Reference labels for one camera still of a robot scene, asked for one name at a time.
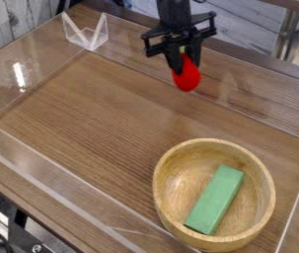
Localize black table leg bracket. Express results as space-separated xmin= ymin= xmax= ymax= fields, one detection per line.
xmin=8 ymin=209 xmax=53 ymax=253

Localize green rectangular block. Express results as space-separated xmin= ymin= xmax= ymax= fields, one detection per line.
xmin=183 ymin=165 xmax=244 ymax=235

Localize wooden bowl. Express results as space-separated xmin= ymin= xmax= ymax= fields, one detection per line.
xmin=152 ymin=138 xmax=275 ymax=252

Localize metal stand in background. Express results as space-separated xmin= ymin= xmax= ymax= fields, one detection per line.
xmin=260 ymin=0 xmax=299 ymax=62

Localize clear acrylic corner bracket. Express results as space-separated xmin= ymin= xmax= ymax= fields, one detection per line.
xmin=60 ymin=13 xmax=108 ymax=51

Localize red plush fruit green stem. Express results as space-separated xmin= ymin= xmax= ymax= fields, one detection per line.
xmin=171 ymin=46 xmax=201 ymax=92

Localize clear acrylic tray walls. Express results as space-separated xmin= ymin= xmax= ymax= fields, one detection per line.
xmin=0 ymin=5 xmax=299 ymax=253

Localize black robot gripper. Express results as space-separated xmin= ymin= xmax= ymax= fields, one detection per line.
xmin=141 ymin=0 xmax=216 ymax=74

